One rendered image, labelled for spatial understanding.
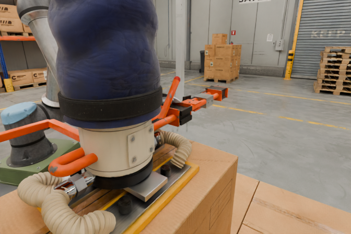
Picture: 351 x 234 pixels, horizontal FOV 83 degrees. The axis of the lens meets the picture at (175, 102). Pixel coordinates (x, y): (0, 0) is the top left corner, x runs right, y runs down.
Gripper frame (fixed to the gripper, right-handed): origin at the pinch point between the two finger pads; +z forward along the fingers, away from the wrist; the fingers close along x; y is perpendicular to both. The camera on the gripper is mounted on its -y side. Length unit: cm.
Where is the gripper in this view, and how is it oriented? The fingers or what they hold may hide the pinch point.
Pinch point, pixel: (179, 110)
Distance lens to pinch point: 72.0
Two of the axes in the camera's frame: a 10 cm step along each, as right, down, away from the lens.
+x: 0.0, -9.6, -2.9
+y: -5.6, 2.4, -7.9
